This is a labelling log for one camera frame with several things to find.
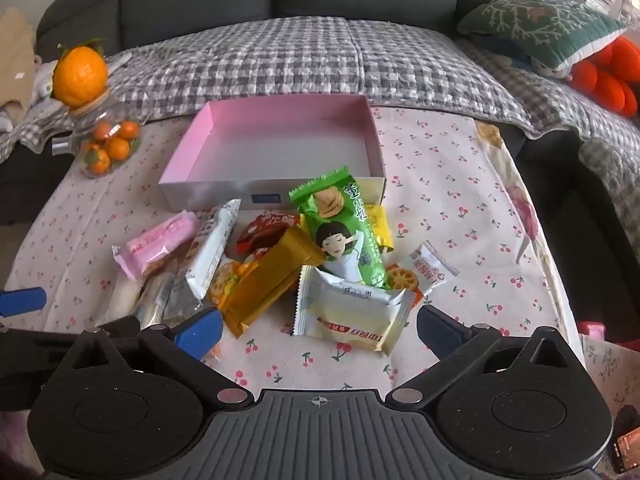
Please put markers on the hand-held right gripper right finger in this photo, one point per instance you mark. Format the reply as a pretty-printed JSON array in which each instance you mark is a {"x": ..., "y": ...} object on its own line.
[{"x": 437, "y": 332}]

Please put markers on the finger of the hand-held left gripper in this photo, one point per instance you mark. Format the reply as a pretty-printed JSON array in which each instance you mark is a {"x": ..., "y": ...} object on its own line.
[
  {"x": 40, "y": 341},
  {"x": 20, "y": 302}
]

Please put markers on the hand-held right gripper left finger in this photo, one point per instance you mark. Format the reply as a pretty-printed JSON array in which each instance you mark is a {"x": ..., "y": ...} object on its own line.
[{"x": 200, "y": 332}]

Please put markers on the silver snack packet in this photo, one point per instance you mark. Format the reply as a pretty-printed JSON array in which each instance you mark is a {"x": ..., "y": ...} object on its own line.
[{"x": 177, "y": 300}]

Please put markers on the orange lotus-print snack packet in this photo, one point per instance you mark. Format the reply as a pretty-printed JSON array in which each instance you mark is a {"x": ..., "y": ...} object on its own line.
[
  {"x": 222, "y": 282},
  {"x": 404, "y": 277}
]

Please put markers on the small white sachet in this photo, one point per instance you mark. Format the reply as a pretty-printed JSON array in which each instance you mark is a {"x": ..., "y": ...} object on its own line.
[{"x": 432, "y": 267}]

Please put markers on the gold wafer packet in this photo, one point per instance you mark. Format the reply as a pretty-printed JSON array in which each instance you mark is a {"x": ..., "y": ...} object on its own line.
[{"x": 265, "y": 285}]

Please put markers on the white cookie packet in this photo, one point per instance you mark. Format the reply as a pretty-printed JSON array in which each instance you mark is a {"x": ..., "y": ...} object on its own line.
[{"x": 212, "y": 245}]

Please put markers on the cream packet with red label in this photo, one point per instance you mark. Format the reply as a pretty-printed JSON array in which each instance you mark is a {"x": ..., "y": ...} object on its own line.
[{"x": 350, "y": 320}]

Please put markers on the pink cake packet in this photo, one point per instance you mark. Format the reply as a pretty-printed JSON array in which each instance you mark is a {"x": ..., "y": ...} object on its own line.
[{"x": 155, "y": 245}]

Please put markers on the red snack packet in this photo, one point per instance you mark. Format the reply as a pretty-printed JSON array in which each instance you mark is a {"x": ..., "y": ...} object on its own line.
[{"x": 262, "y": 235}]

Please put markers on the yellow snack packet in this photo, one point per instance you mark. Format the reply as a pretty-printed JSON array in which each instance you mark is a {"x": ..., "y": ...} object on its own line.
[{"x": 379, "y": 225}]

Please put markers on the green snack packet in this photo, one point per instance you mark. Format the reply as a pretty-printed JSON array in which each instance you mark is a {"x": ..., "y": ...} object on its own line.
[{"x": 340, "y": 240}]

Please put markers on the pink cardboard box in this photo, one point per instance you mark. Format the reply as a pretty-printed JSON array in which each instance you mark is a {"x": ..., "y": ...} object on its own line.
[{"x": 280, "y": 145}]

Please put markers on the pink plastic item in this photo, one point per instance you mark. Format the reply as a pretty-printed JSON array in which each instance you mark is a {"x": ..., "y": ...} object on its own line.
[{"x": 592, "y": 334}]

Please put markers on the cherry print tablecloth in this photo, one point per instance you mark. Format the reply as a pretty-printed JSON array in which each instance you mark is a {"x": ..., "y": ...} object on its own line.
[{"x": 450, "y": 160}]

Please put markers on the pile of small tangerines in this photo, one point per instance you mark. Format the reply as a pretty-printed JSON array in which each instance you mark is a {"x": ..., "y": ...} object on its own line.
[{"x": 117, "y": 150}]

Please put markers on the glass teapot with wooden lid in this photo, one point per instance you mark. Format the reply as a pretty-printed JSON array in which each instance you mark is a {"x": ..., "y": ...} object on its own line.
[{"x": 82, "y": 120}]

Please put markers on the white ornament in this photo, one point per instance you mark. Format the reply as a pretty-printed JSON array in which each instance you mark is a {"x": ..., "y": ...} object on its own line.
[{"x": 42, "y": 85}]

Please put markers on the large orange with leaves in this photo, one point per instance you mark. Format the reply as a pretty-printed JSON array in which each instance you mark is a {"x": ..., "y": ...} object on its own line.
[{"x": 80, "y": 77}]

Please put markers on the beige paper bag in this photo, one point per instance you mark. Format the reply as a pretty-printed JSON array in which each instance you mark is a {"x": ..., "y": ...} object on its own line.
[{"x": 15, "y": 60}]

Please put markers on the grey checkered quilt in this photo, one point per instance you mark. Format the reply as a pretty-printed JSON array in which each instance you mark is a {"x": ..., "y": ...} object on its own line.
[{"x": 300, "y": 60}]

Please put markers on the orange plush toy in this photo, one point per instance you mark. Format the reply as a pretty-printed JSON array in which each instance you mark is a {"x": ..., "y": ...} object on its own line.
[{"x": 605, "y": 85}]

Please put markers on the green cushion with branch pattern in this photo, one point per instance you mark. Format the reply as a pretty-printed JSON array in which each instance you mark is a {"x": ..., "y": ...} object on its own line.
[{"x": 540, "y": 25}]

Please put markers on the white bookshelf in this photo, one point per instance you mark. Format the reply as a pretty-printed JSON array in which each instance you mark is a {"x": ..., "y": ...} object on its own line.
[{"x": 625, "y": 0}]

